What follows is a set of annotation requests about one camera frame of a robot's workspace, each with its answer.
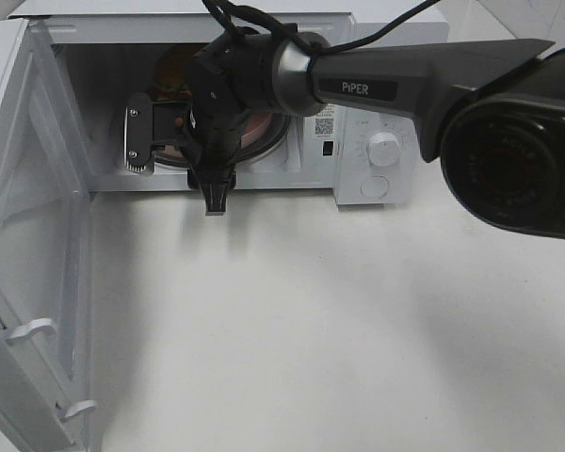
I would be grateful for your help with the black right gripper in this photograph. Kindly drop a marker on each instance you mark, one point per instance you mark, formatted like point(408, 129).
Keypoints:
point(228, 82)

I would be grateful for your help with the toy hamburger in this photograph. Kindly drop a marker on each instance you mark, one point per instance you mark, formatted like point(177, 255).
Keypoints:
point(169, 83)

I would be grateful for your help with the pink round plate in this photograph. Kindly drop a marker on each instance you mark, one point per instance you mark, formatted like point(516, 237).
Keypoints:
point(256, 128)

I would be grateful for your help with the white door release button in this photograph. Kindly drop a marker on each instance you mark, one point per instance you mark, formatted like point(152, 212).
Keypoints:
point(375, 187)

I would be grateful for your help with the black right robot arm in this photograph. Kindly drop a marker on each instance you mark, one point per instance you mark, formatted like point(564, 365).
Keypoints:
point(492, 113)

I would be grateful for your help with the glass microwave turntable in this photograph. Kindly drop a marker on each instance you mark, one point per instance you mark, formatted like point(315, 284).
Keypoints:
point(268, 141)

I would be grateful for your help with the white microwave oven body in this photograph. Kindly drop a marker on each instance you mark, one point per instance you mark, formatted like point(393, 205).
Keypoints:
point(107, 50)

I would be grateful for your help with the white lower microwave knob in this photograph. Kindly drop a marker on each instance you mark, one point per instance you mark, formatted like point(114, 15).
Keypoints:
point(383, 149)

